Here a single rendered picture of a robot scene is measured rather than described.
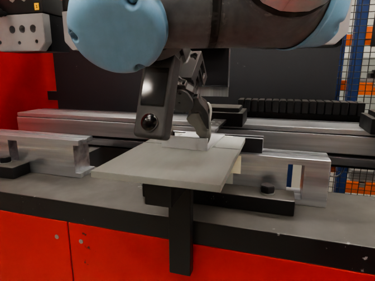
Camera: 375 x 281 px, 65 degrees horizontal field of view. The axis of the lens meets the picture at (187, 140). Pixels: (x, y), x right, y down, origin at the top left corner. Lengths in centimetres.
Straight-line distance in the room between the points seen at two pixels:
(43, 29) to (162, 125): 44
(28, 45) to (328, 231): 71
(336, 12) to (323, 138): 61
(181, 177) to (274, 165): 27
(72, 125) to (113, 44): 85
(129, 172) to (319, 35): 27
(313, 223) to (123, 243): 36
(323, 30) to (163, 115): 21
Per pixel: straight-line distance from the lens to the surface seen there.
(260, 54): 111
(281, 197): 58
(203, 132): 49
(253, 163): 61
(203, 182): 37
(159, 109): 39
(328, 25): 28
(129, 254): 63
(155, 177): 39
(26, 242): 78
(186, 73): 44
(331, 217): 61
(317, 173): 61
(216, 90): 62
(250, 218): 56
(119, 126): 98
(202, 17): 25
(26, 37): 79
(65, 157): 78
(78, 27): 24
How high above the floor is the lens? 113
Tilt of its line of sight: 13 degrees down
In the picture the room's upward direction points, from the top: straight up
